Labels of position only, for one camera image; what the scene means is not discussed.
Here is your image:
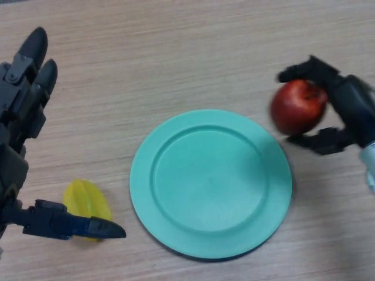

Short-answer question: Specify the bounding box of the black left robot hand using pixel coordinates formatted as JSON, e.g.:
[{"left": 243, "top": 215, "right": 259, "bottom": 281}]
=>
[{"left": 0, "top": 27, "right": 127, "bottom": 242}]

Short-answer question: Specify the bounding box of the yellow starfruit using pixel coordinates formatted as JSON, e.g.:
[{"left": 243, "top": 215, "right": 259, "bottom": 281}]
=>
[{"left": 63, "top": 179, "right": 113, "bottom": 242}]

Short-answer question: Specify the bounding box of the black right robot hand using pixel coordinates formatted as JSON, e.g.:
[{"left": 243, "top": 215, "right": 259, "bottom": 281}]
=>
[{"left": 277, "top": 54, "right": 375, "bottom": 156}]

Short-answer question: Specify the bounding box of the green round plate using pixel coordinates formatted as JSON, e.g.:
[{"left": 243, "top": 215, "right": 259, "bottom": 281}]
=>
[{"left": 129, "top": 109, "right": 294, "bottom": 261}]

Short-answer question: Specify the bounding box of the red apple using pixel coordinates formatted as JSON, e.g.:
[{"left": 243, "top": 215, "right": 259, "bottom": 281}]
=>
[{"left": 270, "top": 79, "right": 328, "bottom": 136}]

